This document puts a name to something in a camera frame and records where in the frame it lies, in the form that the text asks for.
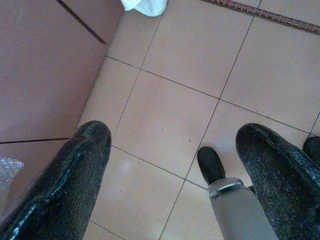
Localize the black right robot foot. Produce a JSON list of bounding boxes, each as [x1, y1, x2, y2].
[[302, 136, 320, 165]]

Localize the grey left robot leg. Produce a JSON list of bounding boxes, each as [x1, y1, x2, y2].
[[206, 176, 280, 240]]

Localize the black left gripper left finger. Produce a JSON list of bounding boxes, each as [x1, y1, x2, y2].
[[0, 120, 113, 240]]

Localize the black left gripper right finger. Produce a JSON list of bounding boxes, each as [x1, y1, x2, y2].
[[235, 122, 320, 240]]

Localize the black robot foot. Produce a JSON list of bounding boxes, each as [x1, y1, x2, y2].
[[196, 146, 227, 186], [302, 136, 320, 165]]

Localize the black left robot foot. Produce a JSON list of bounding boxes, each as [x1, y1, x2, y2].
[[196, 146, 227, 186]]

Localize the clear bubble wrap sheet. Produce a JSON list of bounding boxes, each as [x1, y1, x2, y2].
[[0, 156, 25, 213]]

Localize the white cloth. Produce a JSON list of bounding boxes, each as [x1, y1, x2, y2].
[[120, 0, 169, 18]]

